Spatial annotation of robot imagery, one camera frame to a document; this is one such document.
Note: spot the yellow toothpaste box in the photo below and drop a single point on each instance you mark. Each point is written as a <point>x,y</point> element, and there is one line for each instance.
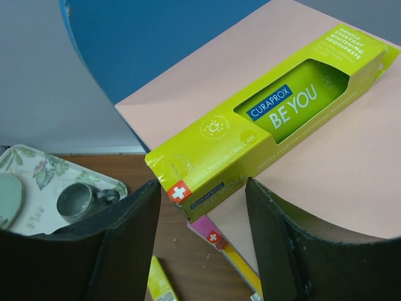
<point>214,156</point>
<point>158,284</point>

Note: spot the blue shelf with coloured boards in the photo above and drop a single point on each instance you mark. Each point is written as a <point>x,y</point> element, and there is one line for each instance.
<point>347,172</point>

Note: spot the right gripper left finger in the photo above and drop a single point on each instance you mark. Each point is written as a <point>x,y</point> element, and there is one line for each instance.
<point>105,256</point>

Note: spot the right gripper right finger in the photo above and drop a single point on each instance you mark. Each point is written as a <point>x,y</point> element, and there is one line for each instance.
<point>303,257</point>

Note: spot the grey ceramic mug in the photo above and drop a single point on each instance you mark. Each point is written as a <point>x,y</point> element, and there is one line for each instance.
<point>79,201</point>

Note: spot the mint green ceramic plate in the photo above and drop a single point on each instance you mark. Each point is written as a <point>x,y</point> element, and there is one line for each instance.
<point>11,199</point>

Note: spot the pink toothpaste box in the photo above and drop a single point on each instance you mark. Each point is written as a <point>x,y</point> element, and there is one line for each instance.
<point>206,229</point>

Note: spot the floral leaf print tray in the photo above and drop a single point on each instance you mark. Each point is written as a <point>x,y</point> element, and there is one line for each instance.
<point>44,177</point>

